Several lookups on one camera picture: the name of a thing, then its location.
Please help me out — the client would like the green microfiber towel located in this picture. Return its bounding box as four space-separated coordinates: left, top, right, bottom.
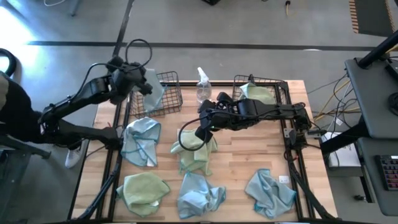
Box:
115 171 171 218
170 128 219 156
238 82 277 105
177 151 215 177

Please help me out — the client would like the yellow floor cable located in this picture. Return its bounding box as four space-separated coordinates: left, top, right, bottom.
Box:
312 79 361 123

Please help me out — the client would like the black desk leg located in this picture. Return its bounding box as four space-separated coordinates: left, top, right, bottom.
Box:
320 116 371 155

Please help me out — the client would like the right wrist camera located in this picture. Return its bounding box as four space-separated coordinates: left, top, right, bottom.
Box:
216 91 233 104

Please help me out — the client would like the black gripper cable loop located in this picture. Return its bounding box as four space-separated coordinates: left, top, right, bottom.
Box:
177 117 215 152
125 38 153 68

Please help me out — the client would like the white box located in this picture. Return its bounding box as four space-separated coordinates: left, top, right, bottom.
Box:
321 132 361 169

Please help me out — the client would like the person's white shoe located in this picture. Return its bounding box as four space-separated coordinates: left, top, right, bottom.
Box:
64 147 83 169

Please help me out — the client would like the black orange-edged floor mat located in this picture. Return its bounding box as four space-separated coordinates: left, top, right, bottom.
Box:
348 0 398 37

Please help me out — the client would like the black keyboard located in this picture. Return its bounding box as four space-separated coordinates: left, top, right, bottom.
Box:
374 154 398 192

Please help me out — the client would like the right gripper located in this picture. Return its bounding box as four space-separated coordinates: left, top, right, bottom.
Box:
195 100 240 144

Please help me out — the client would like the clear spray bottle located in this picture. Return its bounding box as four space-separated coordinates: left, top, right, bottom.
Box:
195 67 213 105

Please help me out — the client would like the dark grey side desk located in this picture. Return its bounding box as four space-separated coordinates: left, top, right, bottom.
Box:
0 133 52 224

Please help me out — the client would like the black wire basket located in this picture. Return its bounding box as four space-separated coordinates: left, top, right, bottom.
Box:
128 70 184 119
231 73 289 106

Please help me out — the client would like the black monitor pole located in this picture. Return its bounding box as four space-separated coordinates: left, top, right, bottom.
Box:
356 29 398 70

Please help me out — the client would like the black round hoop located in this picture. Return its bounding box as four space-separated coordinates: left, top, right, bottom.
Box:
0 47 18 78

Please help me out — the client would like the black round desk object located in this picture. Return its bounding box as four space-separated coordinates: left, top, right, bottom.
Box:
387 91 398 116

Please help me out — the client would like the grey desk top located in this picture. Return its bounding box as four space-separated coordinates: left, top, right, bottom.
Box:
344 57 398 140

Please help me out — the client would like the blue microfiber towel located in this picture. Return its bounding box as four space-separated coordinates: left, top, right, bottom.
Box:
120 116 162 168
133 67 166 113
244 168 298 220
176 171 227 220

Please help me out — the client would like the black aluminium table frame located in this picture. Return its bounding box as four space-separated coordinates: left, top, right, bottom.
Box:
67 79 341 224

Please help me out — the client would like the grey keyboard tray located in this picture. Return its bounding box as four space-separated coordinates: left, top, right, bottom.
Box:
356 136 398 218

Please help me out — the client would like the person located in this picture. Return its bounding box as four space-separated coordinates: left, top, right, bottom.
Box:
0 70 43 146

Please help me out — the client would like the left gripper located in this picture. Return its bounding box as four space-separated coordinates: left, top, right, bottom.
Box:
108 62 154 105

